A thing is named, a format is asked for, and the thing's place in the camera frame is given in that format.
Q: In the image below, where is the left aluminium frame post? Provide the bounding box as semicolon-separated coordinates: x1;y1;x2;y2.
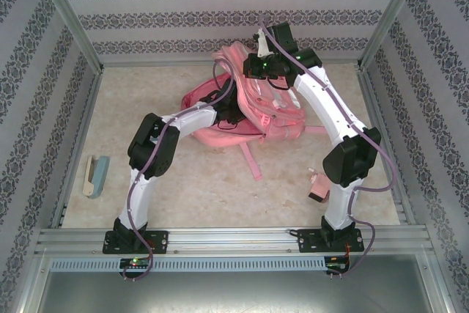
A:
31;0;104;73

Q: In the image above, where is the left small circuit board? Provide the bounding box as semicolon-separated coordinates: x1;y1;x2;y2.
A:
119;257;152;269

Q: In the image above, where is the aluminium mounting rail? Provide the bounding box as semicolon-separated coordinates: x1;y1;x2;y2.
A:
34;227;435;255

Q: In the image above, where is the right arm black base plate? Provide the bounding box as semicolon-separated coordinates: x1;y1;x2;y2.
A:
296;228;366;254

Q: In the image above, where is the pink backpack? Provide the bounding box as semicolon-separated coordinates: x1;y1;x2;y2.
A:
181;42;325;182

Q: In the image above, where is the right aluminium frame post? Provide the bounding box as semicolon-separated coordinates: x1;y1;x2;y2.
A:
357;0;429;71

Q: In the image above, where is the aluminium frame post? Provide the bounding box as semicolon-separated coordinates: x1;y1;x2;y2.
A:
357;0;429;71
31;0;104;73

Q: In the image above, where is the blue and cream stapler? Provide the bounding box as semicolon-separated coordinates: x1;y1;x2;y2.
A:
83;155;111;199

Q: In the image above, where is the pink pencil sharpener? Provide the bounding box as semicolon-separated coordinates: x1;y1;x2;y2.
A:
307;167;330;203

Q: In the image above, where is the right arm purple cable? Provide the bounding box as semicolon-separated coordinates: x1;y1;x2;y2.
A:
258;15;399;277

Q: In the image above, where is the aluminium side beam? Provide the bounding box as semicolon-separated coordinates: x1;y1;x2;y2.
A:
49;70;104;229
357;67;417;226

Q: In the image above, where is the small circuit board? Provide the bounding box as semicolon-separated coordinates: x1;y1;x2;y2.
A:
119;257;152;269
325;257;351;273

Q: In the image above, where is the left aluminium side beam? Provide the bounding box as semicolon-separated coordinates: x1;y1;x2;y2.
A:
49;70;104;229

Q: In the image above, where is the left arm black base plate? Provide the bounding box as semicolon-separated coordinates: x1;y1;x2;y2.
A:
102;230;170;255

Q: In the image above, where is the aluminium back beam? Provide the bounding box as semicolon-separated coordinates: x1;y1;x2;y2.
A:
100;58;362;69

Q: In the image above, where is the grey metal sheet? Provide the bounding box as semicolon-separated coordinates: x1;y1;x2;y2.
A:
21;254;450;313

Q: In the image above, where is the right aluminium side beam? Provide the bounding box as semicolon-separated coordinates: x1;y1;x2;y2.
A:
357;67;417;226

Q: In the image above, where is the slotted grey cable duct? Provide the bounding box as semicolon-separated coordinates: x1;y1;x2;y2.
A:
49;257;327;273

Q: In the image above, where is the right small circuit board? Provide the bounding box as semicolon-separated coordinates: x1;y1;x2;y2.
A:
325;257;351;273

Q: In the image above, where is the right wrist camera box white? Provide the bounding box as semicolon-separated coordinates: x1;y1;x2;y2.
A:
254;28;270;58

